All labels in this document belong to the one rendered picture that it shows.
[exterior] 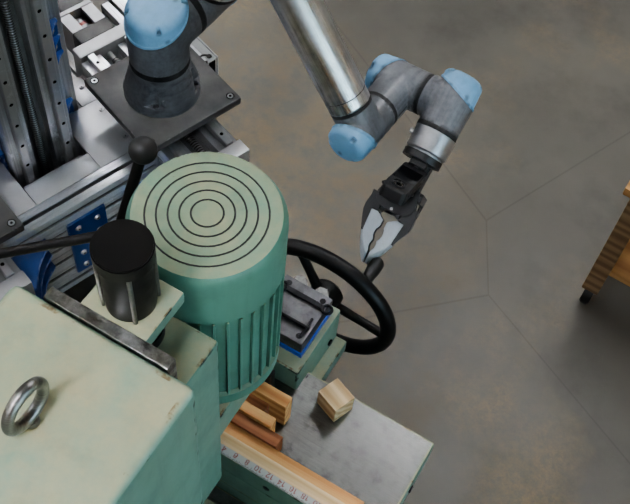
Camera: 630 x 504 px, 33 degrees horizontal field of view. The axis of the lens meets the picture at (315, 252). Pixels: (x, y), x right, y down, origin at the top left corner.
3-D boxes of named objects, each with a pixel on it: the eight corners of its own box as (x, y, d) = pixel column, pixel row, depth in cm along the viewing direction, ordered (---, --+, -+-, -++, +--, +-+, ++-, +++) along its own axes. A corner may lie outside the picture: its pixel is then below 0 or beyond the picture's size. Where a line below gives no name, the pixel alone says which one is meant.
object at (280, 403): (290, 416, 168) (292, 397, 162) (283, 426, 167) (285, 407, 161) (172, 347, 173) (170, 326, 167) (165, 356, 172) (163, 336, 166)
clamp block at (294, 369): (339, 336, 179) (343, 310, 171) (297, 399, 172) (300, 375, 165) (264, 294, 182) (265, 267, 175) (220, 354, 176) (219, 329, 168)
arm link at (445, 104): (447, 73, 190) (489, 92, 187) (418, 128, 190) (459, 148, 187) (438, 59, 183) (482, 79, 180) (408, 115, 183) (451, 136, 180)
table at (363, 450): (457, 411, 176) (463, 396, 171) (367, 569, 162) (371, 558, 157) (154, 242, 190) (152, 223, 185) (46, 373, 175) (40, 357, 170)
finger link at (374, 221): (368, 264, 188) (392, 218, 188) (362, 261, 183) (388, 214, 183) (352, 256, 189) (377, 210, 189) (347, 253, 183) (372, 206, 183)
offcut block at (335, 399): (316, 402, 169) (318, 391, 165) (335, 389, 170) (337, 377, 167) (333, 422, 167) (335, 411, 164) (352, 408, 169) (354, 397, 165)
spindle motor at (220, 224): (304, 326, 143) (319, 193, 116) (231, 431, 134) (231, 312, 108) (194, 265, 147) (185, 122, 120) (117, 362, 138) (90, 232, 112)
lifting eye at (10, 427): (59, 400, 100) (48, 370, 95) (17, 451, 97) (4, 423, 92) (45, 392, 101) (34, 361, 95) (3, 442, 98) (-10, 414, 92)
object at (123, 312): (187, 324, 113) (180, 238, 99) (143, 382, 109) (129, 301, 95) (125, 289, 115) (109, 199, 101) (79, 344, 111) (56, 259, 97)
